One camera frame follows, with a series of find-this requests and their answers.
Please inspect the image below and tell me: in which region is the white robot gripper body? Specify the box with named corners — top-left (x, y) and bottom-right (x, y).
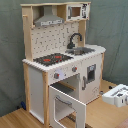
top-left (102, 84), bottom-right (128, 107)

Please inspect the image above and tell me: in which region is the white oven door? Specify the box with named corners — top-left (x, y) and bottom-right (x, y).
top-left (49, 86), bottom-right (86, 128)

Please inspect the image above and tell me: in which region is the wooden toy kitchen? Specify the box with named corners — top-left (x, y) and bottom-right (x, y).
top-left (22, 2), bottom-right (105, 128)

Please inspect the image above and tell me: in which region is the grey fridge ice dispenser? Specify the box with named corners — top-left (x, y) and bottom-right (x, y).
top-left (87, 65), bottom-right (96, 83)

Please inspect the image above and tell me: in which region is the right red oven knob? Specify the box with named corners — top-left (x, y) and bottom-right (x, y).
top-left (71, 65), bottom-right (78, 73)

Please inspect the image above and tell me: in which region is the red oven knob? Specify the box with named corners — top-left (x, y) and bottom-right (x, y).
top-left (54, 73), bottom-right (60, 79)
top-left (71, 65), bottom-right (78, 73)

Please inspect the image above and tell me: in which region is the grey toy sink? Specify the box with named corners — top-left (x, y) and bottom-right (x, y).
top-left (65, 47), bottom-right (95, 55)

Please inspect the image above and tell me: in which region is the left red oven knob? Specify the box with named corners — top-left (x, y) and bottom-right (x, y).
top-left (54, 73), bottom-right (60, 79)

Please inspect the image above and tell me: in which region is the black toy faucet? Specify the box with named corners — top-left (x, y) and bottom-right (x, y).
top-left (66, 32), bottom-right (83, 50)

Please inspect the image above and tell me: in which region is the black toy stovetop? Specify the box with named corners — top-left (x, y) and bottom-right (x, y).
top-left (34, 53), bottom-right (70, 66)

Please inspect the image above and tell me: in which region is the toy microwave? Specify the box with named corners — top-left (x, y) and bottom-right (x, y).
top-left (66, 3), bottom-right (89, 21)

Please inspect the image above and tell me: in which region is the grey range hood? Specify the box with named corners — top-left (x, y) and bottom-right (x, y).
top-left (35, 5), bottom-right (64, 27)

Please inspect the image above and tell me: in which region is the grey fridge door handle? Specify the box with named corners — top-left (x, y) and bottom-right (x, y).
top-left (82, 76), bottom-right (86, 90)

